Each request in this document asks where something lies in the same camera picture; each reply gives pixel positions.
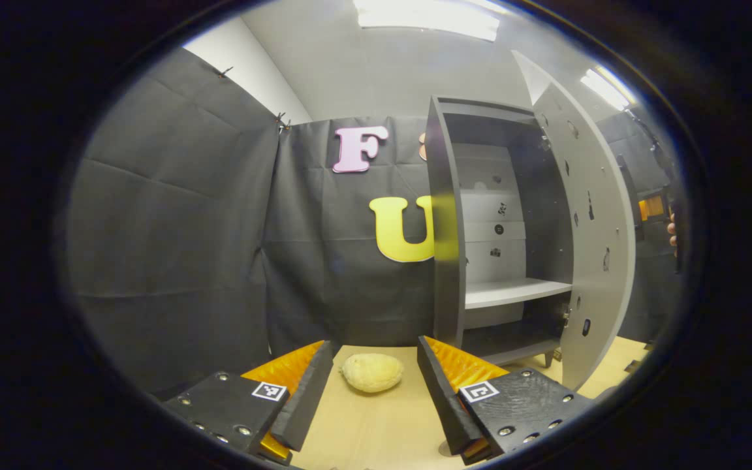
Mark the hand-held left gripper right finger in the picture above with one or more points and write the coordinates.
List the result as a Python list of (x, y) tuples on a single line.
[(441, 398)]

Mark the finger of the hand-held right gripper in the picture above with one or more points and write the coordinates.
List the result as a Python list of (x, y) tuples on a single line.
[(651, 207)]

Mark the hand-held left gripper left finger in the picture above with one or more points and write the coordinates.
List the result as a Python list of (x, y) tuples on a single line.
[(314, 395)]

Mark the white cabinet door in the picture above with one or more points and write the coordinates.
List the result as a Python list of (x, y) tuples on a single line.
[(611, 294)]

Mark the grey cabinet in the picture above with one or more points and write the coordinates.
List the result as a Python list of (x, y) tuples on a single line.
[(444, 261)]

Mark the yellow round sponge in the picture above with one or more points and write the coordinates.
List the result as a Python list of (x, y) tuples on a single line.
[(371, 372)]

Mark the small ceiling light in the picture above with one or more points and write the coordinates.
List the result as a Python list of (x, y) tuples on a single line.
[(604, 88)]

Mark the black backdrop cloth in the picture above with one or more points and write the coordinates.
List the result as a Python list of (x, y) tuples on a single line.
[(187, 228)]

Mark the long ceiling light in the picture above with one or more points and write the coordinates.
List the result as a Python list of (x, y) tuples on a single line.
[(428, 18)]

